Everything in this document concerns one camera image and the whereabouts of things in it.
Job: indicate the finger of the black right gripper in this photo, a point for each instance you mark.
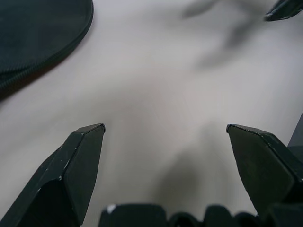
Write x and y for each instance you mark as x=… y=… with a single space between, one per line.
x=286 y=10

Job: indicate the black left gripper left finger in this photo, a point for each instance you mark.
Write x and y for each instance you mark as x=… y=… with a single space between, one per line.
x=71 y=170

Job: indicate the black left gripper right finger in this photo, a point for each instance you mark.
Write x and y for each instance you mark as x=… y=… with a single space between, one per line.
x=265 y=165

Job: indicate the red black paddle case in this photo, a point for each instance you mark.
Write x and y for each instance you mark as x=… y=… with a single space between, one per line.
x=35 y=28

